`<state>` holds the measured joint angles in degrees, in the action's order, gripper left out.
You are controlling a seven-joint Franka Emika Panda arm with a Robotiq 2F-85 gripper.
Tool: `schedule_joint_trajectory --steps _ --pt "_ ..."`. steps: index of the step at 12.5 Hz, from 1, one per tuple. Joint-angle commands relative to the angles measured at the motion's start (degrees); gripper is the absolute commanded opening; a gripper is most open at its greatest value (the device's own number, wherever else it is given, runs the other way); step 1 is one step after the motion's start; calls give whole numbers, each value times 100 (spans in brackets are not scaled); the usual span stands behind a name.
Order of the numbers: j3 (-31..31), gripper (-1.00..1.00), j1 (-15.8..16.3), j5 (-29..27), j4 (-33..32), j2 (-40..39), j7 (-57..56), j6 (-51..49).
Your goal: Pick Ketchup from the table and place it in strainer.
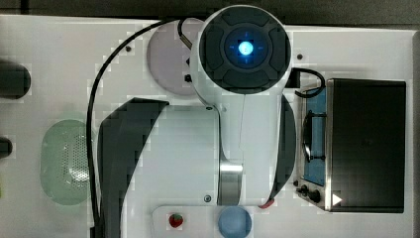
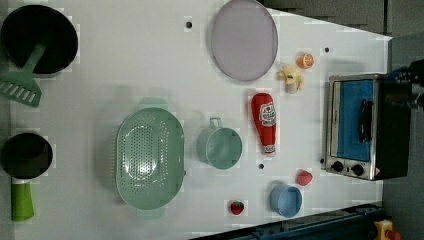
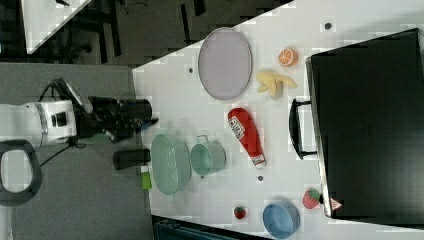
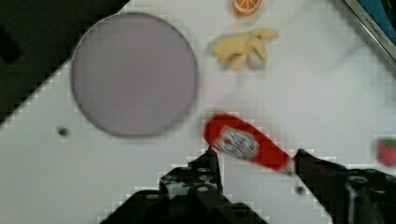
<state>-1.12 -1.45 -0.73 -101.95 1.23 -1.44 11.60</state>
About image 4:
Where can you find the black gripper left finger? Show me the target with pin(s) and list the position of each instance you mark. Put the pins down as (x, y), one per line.
(186, 195)

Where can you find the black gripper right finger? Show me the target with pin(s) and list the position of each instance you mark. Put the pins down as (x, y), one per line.
(349, 196)

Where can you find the red ketchup bottle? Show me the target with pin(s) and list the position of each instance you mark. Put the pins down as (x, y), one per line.
(239, 139)

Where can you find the pink strawberry toy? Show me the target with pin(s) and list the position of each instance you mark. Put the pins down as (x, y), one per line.
(387, 152)

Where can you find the grey round plate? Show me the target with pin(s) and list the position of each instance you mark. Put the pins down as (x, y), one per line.
(134, 75)

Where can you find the yellow peeled banana toy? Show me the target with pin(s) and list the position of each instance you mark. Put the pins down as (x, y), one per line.
(235, 49)

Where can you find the orange slice toy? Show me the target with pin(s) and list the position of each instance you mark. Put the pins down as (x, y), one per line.
(246, 7)

